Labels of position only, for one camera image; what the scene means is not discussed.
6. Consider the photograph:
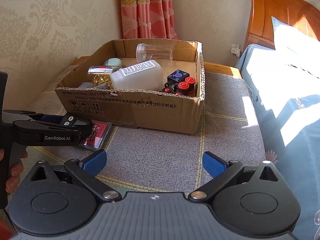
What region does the pink patterned curtain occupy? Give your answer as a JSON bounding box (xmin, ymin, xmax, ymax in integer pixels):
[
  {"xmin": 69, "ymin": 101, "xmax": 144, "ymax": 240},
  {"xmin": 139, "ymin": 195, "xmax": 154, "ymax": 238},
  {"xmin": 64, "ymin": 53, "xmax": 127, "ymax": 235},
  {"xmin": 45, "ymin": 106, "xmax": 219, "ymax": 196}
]
[{"xmin": 119, "ymin": 0, "xmax": 180, "ymax": 40}]

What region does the black digital device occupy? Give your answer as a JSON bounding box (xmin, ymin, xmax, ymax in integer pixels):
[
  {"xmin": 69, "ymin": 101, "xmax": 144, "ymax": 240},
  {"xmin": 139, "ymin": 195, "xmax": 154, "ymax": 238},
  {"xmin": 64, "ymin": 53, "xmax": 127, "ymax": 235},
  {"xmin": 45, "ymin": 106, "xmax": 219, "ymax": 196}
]
[{"xmin": 62, "ymin": 112, "xmax": 93, "ymax": 132}]

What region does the wooden bed headboard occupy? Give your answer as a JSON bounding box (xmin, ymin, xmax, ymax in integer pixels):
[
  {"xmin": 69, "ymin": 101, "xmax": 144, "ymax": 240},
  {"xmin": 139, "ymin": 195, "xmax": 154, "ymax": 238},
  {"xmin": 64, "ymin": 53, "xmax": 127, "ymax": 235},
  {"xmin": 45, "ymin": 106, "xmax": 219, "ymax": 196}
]
[{"xmin": 242, "ymin": 0, "xmax": 320, "ymax": 53}]

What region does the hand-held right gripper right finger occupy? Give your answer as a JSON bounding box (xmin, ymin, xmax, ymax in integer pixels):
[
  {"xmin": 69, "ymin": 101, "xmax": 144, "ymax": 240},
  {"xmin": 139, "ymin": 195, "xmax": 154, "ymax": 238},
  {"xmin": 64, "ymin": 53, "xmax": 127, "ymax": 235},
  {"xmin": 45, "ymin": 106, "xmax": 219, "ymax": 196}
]
[{"xmin": 187, "ymin": 151, "xmax": 287, "ymax": 203}]

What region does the brown cardboard box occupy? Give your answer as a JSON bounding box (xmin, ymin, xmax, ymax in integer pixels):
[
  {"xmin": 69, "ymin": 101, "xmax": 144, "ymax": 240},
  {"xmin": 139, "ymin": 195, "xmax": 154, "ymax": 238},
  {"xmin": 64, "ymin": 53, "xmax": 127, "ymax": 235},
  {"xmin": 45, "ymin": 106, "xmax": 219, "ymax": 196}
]
[{"xmin": 54, "ymin": 39, "xmax": 206, "ymax": 135}]

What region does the capsule bottle with silver cap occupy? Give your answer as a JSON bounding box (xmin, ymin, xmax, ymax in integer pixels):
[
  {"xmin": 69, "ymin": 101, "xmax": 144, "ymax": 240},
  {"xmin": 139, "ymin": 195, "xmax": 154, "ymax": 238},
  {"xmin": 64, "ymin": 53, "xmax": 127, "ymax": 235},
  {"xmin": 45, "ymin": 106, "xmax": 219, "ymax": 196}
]
[{"xmin": 79, "ymin": 66, "xmax": 113, "ymax": 90}]

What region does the cotton swab box green label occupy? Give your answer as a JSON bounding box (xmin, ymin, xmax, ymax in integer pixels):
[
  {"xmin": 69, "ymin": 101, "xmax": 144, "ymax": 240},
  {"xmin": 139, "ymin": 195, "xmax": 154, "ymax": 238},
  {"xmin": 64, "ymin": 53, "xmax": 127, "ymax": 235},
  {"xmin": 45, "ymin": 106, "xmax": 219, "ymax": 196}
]
[{"xmin": 109, "ymin": 60, "xmax": 163, "ymax": 92}]

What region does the light blue pillow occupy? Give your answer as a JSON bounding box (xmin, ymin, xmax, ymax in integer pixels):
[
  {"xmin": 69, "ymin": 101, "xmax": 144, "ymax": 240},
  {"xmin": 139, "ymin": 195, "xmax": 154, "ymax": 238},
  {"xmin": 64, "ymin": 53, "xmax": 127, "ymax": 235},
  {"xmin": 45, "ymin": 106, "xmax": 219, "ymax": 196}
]
[{"xmin": 271, "ymin": 16, "xmax": 320, "ymax": 88}]

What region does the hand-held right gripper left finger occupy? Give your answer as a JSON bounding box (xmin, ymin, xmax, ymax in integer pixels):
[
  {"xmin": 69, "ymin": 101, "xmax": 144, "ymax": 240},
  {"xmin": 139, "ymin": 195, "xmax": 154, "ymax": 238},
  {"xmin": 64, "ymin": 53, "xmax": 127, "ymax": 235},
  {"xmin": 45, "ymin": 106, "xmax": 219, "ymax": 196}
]
[{"xmin": 25, "ymin": 149, "xmax": 123, "ymax": 204}]

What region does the person's left hand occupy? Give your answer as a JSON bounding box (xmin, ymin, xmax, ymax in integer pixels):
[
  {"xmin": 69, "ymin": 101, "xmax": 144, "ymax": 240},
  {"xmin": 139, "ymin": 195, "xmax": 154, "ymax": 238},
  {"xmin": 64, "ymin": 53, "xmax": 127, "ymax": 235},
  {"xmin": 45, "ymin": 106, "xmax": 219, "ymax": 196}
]
[{"xmin": 0, "ymin": 148, "xmax": 28, "ymax": 193}]

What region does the blue patterned duvet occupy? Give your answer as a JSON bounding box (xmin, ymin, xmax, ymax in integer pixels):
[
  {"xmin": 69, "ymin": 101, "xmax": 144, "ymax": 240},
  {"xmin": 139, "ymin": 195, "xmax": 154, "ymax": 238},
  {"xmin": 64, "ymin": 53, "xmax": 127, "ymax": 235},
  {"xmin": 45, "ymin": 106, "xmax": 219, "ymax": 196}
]
[{"xmin": 236, "ymin": 44, "xmax": 320, "ymax": 240}]

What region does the mint green case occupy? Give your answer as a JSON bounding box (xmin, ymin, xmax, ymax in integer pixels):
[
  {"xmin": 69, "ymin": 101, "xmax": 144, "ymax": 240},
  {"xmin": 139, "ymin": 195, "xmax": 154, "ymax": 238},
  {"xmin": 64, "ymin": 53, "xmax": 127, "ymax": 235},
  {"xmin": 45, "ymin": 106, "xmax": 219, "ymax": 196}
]
[{"xmin": 103, "ymin": 57, "xmax": 123, "ymax": 68}]

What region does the red card case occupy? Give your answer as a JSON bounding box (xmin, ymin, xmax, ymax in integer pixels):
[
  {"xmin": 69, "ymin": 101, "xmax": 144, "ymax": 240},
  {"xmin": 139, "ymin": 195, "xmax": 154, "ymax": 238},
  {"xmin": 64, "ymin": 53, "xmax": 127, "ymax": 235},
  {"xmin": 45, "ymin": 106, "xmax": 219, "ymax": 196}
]
[{"xmin": 79, "ymin": 120, "xmax": 112, "ymax": 151}]

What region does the red garment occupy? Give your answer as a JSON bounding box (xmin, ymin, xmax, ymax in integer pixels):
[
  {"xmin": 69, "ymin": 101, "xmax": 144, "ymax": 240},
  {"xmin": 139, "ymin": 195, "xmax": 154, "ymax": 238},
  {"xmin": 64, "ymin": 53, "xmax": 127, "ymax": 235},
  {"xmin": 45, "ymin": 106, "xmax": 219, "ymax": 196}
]
[{"xmin": 0, "ymin": 219, "xmax": 14, "ymax": 240}]

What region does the white wall socket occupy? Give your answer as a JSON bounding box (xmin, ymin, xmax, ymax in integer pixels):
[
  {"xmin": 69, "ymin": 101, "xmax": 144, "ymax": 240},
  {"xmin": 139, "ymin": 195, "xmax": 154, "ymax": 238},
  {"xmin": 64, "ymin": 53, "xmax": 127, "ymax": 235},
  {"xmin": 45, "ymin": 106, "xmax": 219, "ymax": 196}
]
[{"xmin": 229, "ymin": 43, "xmax": 241, "ymax": 57}]

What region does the clear plastic jar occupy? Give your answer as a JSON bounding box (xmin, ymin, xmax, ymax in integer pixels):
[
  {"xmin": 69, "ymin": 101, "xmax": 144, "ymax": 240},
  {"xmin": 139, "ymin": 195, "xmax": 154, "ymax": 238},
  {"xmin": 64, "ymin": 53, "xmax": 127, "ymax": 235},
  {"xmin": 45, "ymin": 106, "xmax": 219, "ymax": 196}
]
[{"xmin": 136, "ymin": 43, "xmax": 173, "ymax": 62}]

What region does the black toy train car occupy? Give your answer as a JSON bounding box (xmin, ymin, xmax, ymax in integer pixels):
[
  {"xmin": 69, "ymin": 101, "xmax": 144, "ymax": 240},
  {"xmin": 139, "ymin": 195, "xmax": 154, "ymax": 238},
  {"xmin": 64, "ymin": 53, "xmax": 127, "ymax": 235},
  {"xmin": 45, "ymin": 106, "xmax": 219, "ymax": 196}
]
[{"xmin": 161, "ymin": 69, "xmax": 198, "ymax": 96}]

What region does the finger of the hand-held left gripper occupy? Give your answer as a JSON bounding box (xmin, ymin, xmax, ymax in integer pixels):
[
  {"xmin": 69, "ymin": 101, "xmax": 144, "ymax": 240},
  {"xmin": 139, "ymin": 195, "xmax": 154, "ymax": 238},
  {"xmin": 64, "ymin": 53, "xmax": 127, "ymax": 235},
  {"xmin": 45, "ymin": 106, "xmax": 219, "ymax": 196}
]
[
  {"xmin": 2, "ymin": 109, "xmax": 66, "ymax": 125},
  {"xmin": 14, "ymin": 120, "xmax": 82, "ymax": 133}
]

